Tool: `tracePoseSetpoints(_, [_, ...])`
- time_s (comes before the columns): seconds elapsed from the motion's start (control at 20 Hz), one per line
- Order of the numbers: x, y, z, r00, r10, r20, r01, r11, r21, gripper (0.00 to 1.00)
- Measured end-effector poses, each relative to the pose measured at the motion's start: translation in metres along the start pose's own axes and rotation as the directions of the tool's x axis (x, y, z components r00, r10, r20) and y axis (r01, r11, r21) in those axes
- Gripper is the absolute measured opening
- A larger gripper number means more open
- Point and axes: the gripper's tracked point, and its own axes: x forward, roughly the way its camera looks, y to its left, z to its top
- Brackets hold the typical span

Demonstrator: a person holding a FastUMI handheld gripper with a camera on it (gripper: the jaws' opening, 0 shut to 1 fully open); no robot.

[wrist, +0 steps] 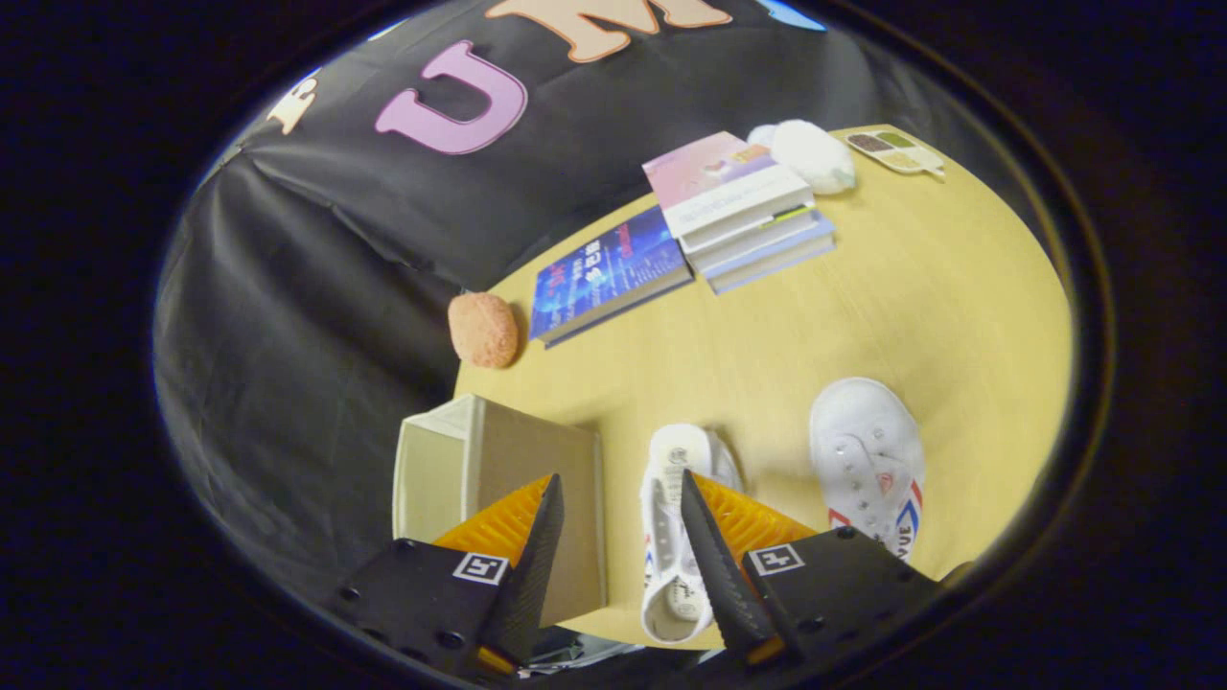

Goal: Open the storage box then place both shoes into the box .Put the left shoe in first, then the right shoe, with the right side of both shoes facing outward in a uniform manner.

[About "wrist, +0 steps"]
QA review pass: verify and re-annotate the beige fabric storage box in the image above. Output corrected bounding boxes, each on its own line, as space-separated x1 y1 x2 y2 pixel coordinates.
393 393 607 629

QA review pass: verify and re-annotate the blue cover book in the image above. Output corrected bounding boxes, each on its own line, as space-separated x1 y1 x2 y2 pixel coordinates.
529 204 693 348

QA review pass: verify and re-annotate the pink cover book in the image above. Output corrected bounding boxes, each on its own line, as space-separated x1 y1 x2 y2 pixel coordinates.
642 131 816 239

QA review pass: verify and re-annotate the white book with green tab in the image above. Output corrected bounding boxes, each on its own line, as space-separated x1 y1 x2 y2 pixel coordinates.
685 206 825 274

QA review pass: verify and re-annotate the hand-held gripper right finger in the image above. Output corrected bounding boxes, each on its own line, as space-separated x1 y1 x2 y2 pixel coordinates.
679 469 945 667

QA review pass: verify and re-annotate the small cream palette tray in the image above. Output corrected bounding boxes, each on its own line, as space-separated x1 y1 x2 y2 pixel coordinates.
845 129 945 178

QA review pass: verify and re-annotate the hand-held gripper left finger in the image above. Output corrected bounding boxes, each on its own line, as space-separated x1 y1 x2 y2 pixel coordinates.
326 473 567 683

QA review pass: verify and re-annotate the white canvas shoe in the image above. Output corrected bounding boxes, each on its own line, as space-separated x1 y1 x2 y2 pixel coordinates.
810 377 926 562
640 424 744 645

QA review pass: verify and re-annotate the light blue book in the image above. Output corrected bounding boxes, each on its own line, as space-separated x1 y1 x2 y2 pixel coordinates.
705 225 837 295

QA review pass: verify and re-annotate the orange sponge ball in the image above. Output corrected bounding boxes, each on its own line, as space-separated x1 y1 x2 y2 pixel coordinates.
448 292 521 370

